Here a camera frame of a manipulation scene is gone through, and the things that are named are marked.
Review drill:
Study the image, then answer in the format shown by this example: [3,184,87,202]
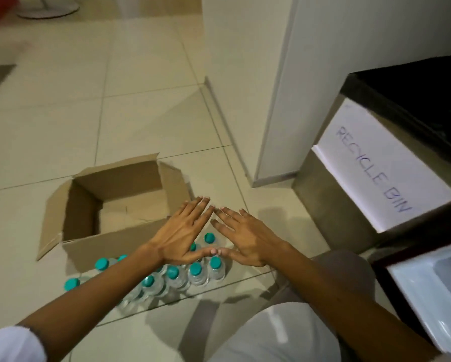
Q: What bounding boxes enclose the person's left forearm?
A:
[16,244,168,362]

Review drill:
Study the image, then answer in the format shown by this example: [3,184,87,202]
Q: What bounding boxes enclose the steel bin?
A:
[293,54,451,253]

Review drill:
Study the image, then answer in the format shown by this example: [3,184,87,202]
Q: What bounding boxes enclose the person's right hand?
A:
[210,206,289,268]

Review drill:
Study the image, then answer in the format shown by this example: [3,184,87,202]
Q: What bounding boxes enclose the water bottles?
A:
[63,232,227,313]

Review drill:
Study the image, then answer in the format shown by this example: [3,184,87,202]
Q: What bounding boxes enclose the person's left hand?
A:
[146,197,218,265]

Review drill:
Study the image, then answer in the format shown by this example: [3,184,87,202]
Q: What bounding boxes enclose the printed cardboard box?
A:
[36,153,192,274]

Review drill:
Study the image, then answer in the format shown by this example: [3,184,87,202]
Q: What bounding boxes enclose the person's right forearm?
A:
[269,243,439,362]

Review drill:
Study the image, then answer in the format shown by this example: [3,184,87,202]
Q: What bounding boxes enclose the person's white shirt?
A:
[0,301,451,362]

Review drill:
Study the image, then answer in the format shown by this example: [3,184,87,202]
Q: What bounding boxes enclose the white round pedestal base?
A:
[16,0,80,19]

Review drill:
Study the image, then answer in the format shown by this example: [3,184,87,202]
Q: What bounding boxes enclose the dark maroon refrigerator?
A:
[372,207,451,355]

